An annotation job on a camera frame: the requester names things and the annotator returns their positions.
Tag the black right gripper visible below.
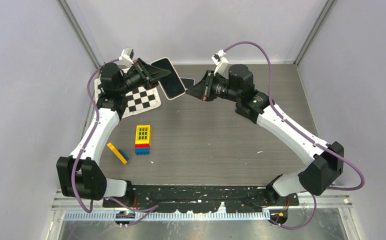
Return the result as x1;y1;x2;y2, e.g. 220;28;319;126
186;71;239;103

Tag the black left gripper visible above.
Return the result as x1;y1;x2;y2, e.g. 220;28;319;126
118;58;172;96

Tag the beige phone case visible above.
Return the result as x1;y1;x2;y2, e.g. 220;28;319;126
151;57;186;100

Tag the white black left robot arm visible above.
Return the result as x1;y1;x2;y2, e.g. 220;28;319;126
56;58;171;207

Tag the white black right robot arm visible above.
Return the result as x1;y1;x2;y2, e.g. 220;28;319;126
186;64;344;205

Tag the phone in lilac case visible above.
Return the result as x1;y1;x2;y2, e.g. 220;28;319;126
180;77;196;90

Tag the checkerboard calibration mat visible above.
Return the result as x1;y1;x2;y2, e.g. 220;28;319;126
89;66;161;120

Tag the yellow red blue block house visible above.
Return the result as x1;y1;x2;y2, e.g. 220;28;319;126
134;125;151;155

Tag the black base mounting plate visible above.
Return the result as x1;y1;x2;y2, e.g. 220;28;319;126
117;185;299;214

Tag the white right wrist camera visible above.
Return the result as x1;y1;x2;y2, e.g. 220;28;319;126
211;49;229;75

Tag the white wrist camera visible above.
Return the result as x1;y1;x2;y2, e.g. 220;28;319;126
211;49;229;75
118;47;134;68

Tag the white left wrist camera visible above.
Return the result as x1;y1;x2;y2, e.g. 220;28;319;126
118;47;134;68

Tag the aluminium frame rail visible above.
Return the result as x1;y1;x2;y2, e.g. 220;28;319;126
51;191;353;224

